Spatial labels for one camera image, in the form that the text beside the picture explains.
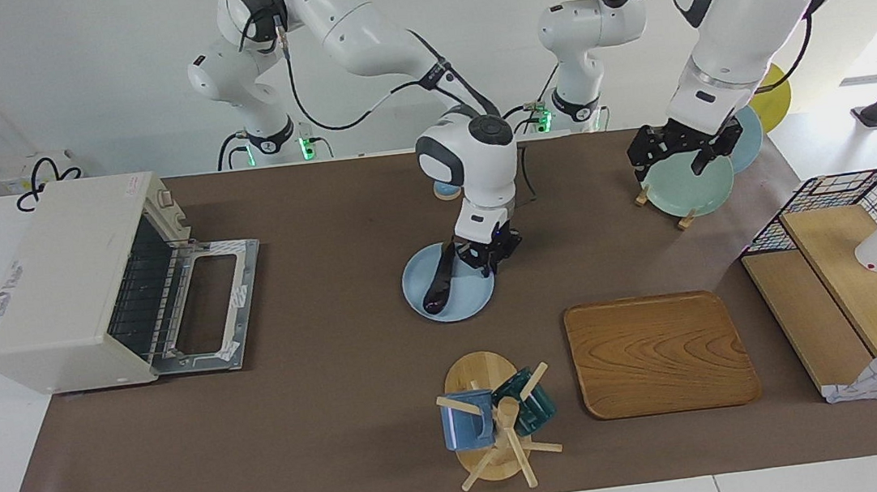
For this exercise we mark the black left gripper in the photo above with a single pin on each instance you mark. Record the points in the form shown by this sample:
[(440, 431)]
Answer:
[(684, 140)]

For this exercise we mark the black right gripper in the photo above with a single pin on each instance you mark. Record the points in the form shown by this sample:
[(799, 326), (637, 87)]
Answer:
[(487, 245)]

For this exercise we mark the light blue plate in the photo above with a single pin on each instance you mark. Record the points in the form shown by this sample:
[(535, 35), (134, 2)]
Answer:
[(468, 296)]

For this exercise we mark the dark purple eggplant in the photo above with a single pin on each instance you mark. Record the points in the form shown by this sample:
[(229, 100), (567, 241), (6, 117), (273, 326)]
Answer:
[(439, 287)]

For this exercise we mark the toaster oven glass door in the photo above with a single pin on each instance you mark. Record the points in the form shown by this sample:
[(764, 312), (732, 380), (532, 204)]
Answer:
[(240, 299)]

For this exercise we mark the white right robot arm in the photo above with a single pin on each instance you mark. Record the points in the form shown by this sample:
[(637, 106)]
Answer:
[(367, 33)]

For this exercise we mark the white toaster oven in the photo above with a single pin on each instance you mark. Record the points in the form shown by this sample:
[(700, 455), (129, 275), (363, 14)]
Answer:
[(58, 270)]

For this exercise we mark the mint green plate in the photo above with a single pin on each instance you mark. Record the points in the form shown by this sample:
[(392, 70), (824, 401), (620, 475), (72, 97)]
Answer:
[(685, 187)]

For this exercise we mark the wooden plate rack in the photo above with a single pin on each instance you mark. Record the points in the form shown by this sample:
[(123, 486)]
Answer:
[(686, 221)]

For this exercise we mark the blue call bell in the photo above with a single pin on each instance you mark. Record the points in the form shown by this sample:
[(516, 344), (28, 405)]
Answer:
[(445, 191)]

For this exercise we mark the pale blue racked plate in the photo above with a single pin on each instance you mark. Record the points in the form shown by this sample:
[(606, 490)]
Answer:
[(750, 144)]

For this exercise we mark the wooden mug tree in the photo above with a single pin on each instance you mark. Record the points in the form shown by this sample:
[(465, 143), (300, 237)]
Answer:
[(480, 372)]

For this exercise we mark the yellow plate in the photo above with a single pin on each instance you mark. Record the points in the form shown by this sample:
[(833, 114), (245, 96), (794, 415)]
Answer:
[(777, 96)]

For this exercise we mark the dark teal mug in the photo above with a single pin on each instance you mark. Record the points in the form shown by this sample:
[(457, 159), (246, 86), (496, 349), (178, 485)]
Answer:
[(537, 411)]

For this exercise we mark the blue mug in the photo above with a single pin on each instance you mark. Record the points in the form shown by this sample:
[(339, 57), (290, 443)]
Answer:
[(462, 431)]

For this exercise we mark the wooden tray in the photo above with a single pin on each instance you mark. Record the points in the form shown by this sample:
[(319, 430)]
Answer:
[(654, 362)]

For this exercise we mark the wooden step shelf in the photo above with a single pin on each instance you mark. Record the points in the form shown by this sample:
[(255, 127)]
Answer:
[(876, 298)]

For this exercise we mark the brown table mat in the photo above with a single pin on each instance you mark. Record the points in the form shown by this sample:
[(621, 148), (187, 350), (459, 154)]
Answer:
[(304, 439)]

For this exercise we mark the white power strip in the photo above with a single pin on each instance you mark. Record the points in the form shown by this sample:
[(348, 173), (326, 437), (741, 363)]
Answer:
[(15, 172)]

